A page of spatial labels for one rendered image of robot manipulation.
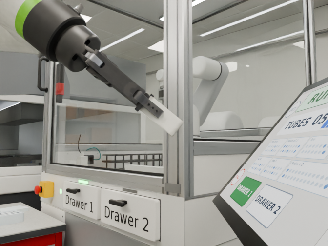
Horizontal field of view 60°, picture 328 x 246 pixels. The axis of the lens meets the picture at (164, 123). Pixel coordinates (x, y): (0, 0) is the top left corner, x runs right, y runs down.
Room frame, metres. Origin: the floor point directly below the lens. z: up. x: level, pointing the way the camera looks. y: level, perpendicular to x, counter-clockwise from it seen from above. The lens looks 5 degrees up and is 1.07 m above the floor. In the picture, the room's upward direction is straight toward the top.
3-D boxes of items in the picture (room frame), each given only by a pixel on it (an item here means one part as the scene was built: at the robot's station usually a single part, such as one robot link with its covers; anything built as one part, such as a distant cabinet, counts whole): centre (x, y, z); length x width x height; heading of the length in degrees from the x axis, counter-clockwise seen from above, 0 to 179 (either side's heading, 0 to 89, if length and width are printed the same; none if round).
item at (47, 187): (1.37, 0.56, 0.88); 0.07 x 0.05 x 0.07; 42
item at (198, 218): (1.43, -0.06, 0.87); 1.02 x 0.95 x 0.14; 42
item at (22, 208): (1.41, 0.74, 0.77); 0.13 x 0.09 x 0.02; 145
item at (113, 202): (0.88, 0.13, 0.91); 0.07 x 0.04 x 0.01; 42
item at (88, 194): (1.13, 0.33, 0.87); 0.29 x 0.02 x 0.11; 42
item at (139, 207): (0.90, 0.11, 0.87); 0.29 x 0.02 x 0.11; 42
